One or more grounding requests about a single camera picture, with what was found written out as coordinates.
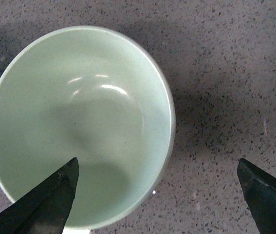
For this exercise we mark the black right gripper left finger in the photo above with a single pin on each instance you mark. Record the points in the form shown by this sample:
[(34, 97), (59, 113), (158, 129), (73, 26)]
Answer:
[(46, 208)]

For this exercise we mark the green plastic bowl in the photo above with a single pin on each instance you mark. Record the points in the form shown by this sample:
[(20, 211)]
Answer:
[(94, 94)]

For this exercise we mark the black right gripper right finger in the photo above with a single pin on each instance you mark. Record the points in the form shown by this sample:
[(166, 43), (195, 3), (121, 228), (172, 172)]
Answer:
[(259, 191)]

